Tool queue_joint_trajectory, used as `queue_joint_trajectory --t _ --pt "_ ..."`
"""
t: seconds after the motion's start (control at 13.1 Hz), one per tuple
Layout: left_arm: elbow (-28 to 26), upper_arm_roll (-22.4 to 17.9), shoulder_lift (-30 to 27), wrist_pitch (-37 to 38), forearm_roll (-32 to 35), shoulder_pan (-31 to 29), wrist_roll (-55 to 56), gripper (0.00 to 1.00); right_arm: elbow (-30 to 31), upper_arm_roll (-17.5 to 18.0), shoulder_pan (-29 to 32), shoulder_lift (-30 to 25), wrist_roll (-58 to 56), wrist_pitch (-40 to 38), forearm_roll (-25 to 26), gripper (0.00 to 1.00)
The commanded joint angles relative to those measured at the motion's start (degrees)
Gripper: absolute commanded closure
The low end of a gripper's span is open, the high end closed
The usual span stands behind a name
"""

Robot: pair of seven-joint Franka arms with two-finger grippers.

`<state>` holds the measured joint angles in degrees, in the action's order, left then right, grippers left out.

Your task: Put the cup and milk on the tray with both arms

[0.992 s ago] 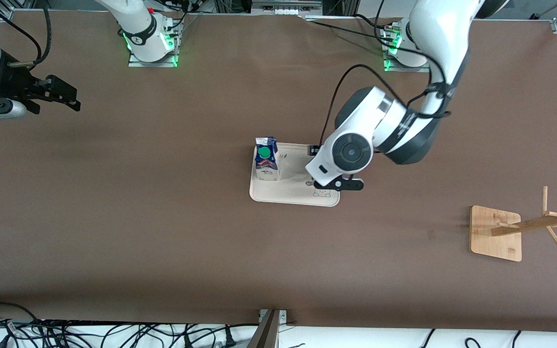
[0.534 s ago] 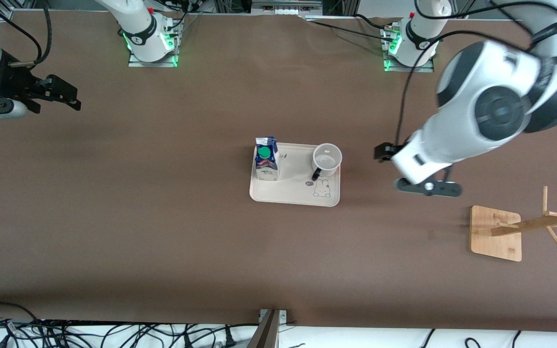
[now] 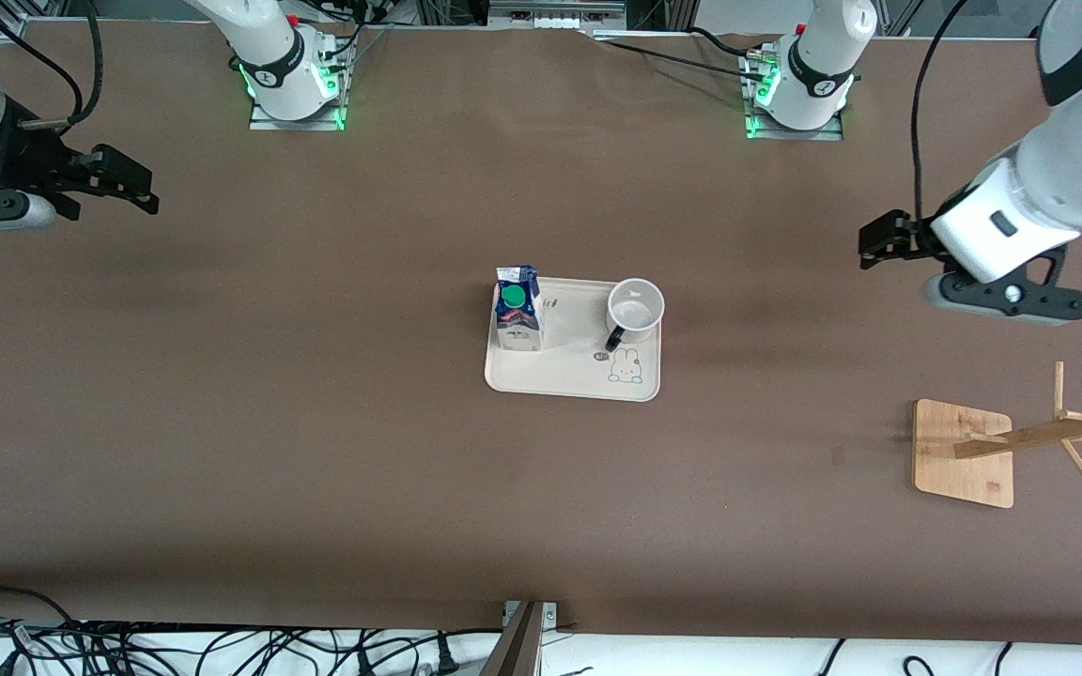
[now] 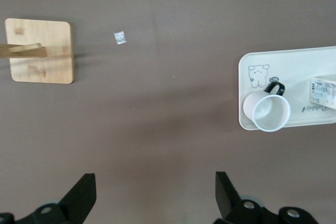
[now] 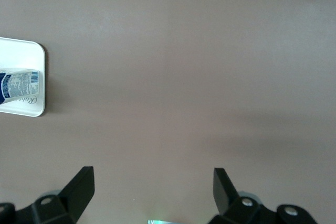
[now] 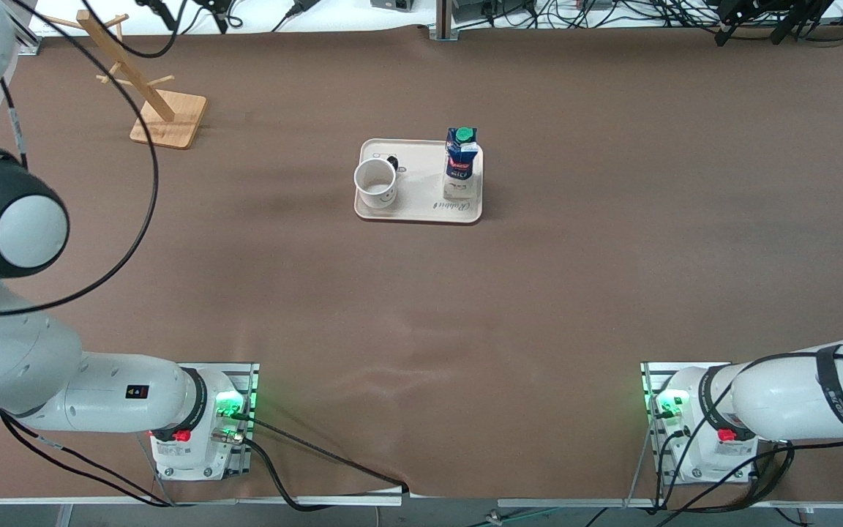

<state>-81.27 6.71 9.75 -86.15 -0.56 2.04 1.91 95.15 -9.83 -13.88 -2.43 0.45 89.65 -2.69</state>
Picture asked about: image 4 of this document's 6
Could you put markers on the blue white milk carton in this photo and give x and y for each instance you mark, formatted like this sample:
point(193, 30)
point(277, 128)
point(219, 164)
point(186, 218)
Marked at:
point(324, 91)

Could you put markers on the white rabbit print tray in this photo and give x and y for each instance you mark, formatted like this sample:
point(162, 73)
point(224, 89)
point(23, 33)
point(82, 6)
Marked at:
point(296, 69)

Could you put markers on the small clear tape piece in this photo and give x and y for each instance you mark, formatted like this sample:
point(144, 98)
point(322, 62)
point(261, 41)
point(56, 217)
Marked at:
point(120, 38)

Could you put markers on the wooden mug stand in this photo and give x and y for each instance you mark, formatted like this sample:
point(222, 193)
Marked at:
point(52, 72)

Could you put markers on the white smiley face mug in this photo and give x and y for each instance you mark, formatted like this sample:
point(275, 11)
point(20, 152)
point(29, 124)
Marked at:
point(270, 111)

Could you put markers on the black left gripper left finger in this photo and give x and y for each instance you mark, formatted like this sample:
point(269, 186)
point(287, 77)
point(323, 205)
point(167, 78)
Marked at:
point(76, 200)

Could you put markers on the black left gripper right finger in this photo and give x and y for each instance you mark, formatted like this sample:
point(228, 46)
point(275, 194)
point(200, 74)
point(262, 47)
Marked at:
point(228, 203)

